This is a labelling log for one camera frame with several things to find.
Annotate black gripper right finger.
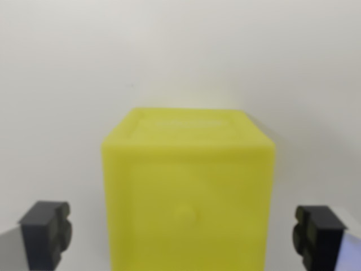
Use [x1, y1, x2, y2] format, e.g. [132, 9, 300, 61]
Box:
[292, 205, 361, 271]

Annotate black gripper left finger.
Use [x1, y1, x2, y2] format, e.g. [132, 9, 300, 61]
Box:
[0, 200, 73, 271]

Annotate yellow cube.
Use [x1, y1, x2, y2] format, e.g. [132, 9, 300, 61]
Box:
[100, 106, 276, 271]

